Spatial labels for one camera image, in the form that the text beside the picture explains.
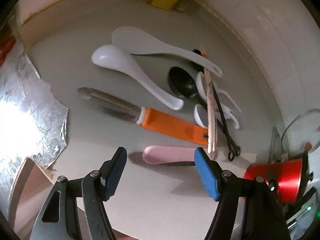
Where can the red object by sink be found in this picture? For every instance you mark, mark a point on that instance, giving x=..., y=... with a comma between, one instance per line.
x=6, y=46

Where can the red cylindrical tin canister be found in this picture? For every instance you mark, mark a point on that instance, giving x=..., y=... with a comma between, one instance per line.
x=290, y=177

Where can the white plastic spoon blue print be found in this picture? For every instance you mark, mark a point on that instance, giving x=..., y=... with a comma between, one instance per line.
x=228, y=113

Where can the glass pot lid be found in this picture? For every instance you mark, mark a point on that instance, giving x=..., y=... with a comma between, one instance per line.
x=302, y=134

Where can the wrapped disposable chopsticks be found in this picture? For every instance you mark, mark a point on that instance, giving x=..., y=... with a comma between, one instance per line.
x=211, y=113

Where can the white rice paddle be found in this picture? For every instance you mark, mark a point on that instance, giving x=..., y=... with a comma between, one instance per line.
x=138, y=42

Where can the pink handled utensil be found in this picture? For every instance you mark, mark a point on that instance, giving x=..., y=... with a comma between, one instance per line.
x=156, y=154

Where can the black plastic spoon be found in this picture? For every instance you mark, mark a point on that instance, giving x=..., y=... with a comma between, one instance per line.
x=184, y=86

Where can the aluminium foil sheet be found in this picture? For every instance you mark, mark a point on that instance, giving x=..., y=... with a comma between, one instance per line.
x=33, y=122

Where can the white ceramic soup spoon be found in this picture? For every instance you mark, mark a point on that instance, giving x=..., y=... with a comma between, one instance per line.
x=111, y=57

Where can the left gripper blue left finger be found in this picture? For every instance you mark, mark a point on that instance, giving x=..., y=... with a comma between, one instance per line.
x=58, y=218

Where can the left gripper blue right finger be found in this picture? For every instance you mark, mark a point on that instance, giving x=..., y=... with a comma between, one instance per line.
x=263, y=218

